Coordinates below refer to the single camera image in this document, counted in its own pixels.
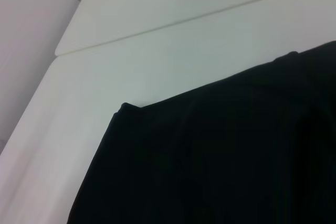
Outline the black T-shirt with FREE print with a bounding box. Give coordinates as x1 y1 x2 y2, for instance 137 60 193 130
67 40 336 224

